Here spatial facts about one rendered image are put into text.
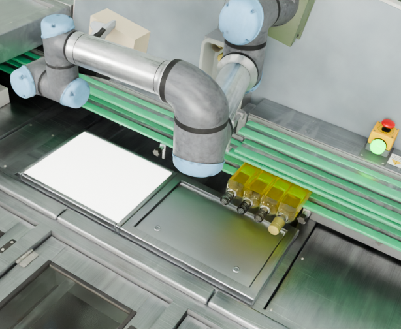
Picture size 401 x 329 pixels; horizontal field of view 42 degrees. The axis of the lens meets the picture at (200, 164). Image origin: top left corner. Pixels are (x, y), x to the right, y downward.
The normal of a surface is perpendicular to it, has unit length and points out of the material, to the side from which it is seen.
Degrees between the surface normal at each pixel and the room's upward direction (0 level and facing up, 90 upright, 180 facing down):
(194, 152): 16
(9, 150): 90
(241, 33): 7
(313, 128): 90
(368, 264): 89
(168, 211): 90
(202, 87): 69
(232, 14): 7
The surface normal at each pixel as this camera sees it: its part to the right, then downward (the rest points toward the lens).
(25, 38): 0.85, 0.39
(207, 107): 0.26, 0.11
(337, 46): -0.51, 0.49
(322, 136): 0.11, -0.78
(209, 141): 0.32, 0.59
